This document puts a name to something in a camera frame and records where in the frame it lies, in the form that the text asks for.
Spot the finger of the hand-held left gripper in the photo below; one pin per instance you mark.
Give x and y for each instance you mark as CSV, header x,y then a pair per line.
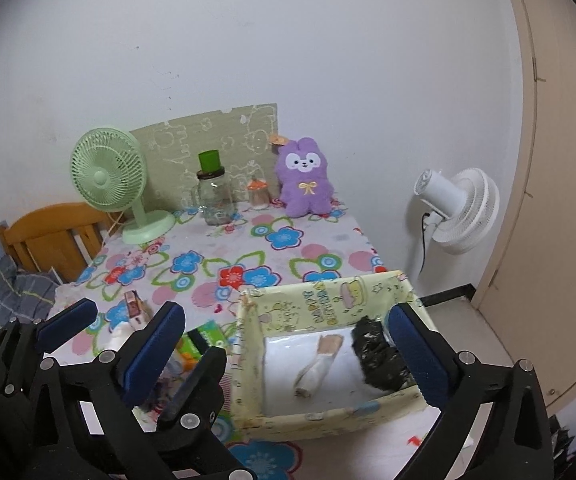
x,y
68,320
195,390

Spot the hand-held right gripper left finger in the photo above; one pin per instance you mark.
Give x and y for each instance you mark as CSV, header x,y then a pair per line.
x,y
153,355

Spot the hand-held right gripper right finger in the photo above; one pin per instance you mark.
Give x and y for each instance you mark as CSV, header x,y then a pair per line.
x,y
413,360

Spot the black cloth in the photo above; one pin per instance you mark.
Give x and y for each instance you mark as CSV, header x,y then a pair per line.
x,y
375,360

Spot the green and orange packet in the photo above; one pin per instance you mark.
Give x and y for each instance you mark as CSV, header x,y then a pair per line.
x,y
208,332

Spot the yellow patterned fabric storage box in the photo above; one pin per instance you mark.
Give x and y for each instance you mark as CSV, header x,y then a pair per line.
x,y
250,360

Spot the beige sock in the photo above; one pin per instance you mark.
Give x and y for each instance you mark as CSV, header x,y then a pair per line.
x,y
313,367

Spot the small pink box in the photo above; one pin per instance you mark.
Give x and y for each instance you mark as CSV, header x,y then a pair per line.
x,y
135,307

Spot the grey plaid cloth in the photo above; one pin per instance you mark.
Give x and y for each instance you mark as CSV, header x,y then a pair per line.
x,y
18,290

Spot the green table fan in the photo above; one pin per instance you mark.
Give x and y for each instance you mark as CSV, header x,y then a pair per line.
x,y
108,177

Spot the white standing fan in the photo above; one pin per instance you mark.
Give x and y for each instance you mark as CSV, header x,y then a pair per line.
x,y
460,210

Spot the small jar with orange lid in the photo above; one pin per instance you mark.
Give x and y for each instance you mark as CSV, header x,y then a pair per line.
x,y
258,195

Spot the green cup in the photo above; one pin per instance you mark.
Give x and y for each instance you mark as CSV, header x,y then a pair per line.
x,y
211,161

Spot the purple plush bunny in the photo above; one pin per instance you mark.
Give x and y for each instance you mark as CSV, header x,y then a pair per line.
x,y
304,185

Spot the beige wooden door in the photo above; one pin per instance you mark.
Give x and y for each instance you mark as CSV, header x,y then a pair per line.
x,y
568,210

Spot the green patterned board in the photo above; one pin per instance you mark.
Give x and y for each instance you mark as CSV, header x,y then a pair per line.
x,y
218,130

